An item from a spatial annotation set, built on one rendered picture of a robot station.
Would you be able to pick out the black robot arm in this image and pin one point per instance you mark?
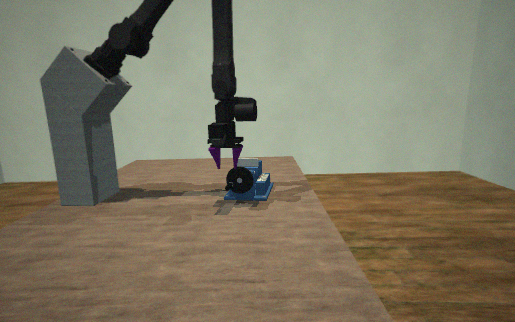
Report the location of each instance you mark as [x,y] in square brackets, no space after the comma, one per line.
[123,36]

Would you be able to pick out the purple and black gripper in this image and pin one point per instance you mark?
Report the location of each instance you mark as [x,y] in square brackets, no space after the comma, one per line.
[227,144]

